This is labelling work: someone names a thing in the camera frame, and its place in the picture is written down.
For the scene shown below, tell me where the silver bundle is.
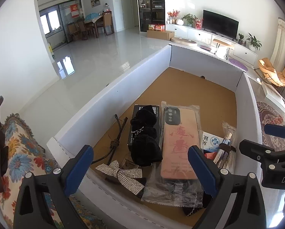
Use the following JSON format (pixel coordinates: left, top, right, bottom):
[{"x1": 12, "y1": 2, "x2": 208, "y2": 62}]
[{"x1": 213, "y1": 122, "x2": 237, "y2": 174}]

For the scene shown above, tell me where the wooden dining table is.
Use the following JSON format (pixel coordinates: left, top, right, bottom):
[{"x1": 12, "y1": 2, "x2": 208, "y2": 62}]
[{"x1": 84, "y1": 14, "x2": 104, "y2": 38}]

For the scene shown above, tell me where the floral cushion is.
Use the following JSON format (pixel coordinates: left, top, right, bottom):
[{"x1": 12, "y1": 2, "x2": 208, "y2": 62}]
[{"x1": 0, "y1": 113, "x2": 105, "y2": 229}]

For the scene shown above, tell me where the red flower vase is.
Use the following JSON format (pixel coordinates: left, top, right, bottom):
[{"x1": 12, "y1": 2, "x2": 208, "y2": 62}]
[{"x1": 167, "y1": 9, "x2": 180, "y2": 24}]

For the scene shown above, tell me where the black small box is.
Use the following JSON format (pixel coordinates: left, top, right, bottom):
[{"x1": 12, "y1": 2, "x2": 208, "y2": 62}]
[{"x1": 127, "y1": 104, "x2": 160, "y2": 147}]

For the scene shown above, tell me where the black television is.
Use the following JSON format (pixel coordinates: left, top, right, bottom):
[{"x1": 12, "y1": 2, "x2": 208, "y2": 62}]
[{"x1": 202, "y1": 10, "x2": 239, "y2": 39}]

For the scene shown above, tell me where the rhinestone bow hair clip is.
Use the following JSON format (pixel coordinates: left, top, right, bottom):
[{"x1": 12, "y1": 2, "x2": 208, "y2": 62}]
[{"x1": 95, "y1": 160, "x2": 145, "y2": 195}]

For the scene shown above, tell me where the white cardboard box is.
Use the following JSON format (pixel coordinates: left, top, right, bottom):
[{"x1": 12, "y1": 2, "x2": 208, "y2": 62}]
[{"x1": 47, "y1": 44, "x2": 262, "y2": 228}]

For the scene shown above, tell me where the black scrunchie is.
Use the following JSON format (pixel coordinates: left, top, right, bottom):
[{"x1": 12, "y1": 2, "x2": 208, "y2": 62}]
[{"x1": 128, "y1": 104, "x2": 163, "y2": 168}]

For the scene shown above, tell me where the orange lounge chair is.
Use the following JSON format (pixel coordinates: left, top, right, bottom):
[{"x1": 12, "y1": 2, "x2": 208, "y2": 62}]
[{"x1": 254, "y1": 58, "x2": 285, "y2": 87}]

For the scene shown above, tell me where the white flat box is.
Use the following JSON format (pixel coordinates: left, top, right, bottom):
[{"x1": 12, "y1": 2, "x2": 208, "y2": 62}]
[{"x1": 262, "y1": 82, "x2": 285, "y2": 113}]

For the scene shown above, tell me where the blue white medicine box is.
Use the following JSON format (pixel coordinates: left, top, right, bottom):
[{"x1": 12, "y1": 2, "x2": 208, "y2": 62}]
[{"x1": 201, "y1": 131, "x2": 223, "y2": 153}]

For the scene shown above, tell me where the green potted plant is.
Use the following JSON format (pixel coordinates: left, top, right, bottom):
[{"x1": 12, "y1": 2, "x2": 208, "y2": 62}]
[{"x1": 246, "y1": 33, "x2": 262, "y2": 52}]

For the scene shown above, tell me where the red snack packet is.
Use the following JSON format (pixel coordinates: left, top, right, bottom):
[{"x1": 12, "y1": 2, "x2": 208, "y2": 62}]
[{"x1": 204, "y1": 152, "x2": 217, "y2": 161}]

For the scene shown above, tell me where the brown cardboard carton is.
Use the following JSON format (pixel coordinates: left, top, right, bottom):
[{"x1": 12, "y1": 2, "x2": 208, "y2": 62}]
[{"x1": 147, "y1": 30, "x2": 175, "y2": 41}]

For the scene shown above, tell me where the grey curtain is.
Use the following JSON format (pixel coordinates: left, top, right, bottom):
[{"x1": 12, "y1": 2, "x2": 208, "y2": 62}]
[{"x1": 270, "y1": 17, "x2": 285, "y2": 72}]

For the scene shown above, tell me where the pink phone case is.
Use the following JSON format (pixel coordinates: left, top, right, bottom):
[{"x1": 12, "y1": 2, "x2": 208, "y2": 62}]
[{"x1": 142, "y1": 101, "x2": 204, "y2": 208}]

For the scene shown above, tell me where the white tv cabinet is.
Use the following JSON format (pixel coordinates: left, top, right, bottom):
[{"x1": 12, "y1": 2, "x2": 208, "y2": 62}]
[{"x1": 165, "y1": 24, "x2": 258, "y2": 67}]

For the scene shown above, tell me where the black glass display cabinet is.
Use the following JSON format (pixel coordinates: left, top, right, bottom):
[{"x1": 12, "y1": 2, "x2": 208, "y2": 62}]
[{"x1": 137, "y1": 0, "x2": 166, "y2": 32}]

